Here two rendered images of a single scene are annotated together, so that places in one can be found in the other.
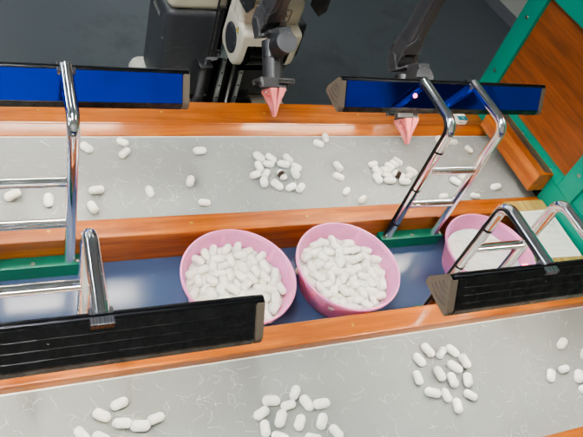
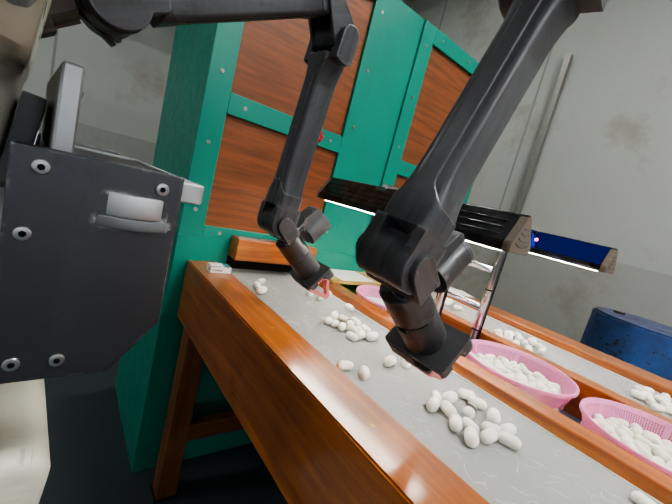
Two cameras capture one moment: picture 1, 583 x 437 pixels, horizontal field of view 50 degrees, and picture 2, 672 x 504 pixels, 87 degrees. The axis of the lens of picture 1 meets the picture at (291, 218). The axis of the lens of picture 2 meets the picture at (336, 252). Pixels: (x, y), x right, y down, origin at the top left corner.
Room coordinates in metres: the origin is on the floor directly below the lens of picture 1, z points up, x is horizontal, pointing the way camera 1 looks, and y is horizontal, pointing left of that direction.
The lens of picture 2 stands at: (1.62, 0.64, 1.06)
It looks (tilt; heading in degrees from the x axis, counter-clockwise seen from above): 9 degrees down; 265
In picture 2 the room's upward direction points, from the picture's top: 15 degrees clockwise
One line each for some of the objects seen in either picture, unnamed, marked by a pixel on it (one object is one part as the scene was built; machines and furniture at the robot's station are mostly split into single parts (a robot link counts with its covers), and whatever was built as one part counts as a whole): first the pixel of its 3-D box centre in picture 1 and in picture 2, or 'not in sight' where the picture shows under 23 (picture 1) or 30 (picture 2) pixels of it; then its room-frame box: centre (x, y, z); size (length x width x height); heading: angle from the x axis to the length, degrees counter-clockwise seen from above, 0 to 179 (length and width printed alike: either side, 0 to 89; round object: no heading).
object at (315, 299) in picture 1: (342, 275); (512, 381); (1.03, -0.17, 0.72); 0.27 x 0.27 x 0.10
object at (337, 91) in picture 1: (444, 93); (400, 205); (1.42, -0.24, 1.08); 0.62 x 0.08 x 0.07; 124
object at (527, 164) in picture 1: (514, 147); (275, 251); (1.72, -0.56, 0.83); 0.30 x 0.06 x 0.07; 34
